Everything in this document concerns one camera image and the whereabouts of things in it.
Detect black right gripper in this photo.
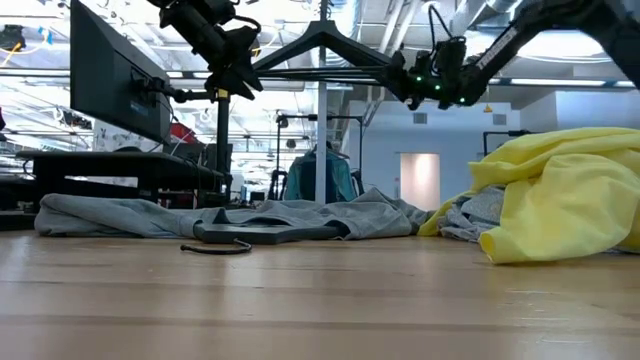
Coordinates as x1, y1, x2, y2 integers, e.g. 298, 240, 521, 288
382, 49, 489, 111

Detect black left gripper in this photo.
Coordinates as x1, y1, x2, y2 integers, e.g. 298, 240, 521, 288
207, 27, 265, 100

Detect black clothes hanger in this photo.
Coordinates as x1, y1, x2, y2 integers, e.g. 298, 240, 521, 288
252, 19, 401, 85

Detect blue patterned button shirt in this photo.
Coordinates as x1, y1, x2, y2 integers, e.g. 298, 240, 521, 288
437, 184, 506, 245

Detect grey heathered t-shirt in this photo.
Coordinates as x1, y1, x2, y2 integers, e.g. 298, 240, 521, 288
33, 187, 432, 241

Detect yellow t-shirt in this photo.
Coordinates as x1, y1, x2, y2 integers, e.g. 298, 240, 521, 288
417, 126, 640, 265

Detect black clothes rack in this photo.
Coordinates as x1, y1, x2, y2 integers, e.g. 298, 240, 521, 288
273, 113, 366, 201

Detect lit doorway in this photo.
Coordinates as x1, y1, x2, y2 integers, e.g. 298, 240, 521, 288
399, 152, 441, 212

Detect silver rack pole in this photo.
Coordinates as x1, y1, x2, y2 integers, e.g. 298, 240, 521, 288
314, 0, 330, 205

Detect teal hanging garment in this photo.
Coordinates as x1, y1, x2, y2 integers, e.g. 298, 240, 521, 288
284, 144, 359, 204

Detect black computer monitor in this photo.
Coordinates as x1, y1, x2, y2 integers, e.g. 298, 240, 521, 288
69, 0, 173, 145

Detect dark grey desk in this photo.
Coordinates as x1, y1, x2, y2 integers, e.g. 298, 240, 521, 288
14, 149, 229, 209

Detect black ceiling-hung device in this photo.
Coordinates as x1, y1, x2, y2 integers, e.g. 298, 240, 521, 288
0, 23, 27, 52

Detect black metal frame rack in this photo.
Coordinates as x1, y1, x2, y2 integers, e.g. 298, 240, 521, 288
482, 129, 531, 157

